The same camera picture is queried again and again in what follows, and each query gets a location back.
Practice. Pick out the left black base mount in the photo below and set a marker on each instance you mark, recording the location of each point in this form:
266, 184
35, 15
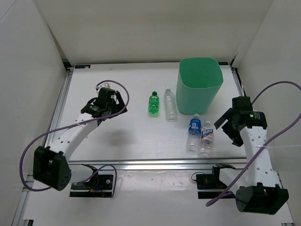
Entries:
97, 185

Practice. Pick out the green plastic bottle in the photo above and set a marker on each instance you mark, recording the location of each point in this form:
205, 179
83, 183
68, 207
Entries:
153, 105

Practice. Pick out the clear bottle white cap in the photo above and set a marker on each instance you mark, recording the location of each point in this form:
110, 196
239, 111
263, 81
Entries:
170, 105

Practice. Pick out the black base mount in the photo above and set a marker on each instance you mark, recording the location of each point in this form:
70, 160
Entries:
209, 186
97, 185

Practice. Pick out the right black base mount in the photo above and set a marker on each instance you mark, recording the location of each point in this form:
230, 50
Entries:
209, 186

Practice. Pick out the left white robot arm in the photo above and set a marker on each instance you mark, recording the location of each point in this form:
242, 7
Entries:
50, 165

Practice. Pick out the blue label plastic bottle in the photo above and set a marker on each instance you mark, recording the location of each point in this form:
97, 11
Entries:
194, 134

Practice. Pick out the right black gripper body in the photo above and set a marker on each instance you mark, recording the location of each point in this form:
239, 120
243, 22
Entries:
232, 115

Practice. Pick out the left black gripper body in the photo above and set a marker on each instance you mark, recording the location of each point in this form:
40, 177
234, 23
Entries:
110, 106

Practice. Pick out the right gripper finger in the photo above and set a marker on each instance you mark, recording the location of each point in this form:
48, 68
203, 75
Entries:
226, 116
233, 134

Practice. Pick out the orange white label bottle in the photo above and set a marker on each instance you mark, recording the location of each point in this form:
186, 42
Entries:
207, 135

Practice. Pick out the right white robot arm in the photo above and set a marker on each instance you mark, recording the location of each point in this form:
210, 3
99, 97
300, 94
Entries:
255, 188

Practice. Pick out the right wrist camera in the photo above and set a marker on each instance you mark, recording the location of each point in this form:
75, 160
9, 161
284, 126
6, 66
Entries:
241, 106

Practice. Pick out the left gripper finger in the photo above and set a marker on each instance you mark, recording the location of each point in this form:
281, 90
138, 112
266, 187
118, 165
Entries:
116, 110
118, 99

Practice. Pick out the green plastic bin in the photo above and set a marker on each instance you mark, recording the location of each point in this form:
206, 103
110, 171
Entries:
199, 80

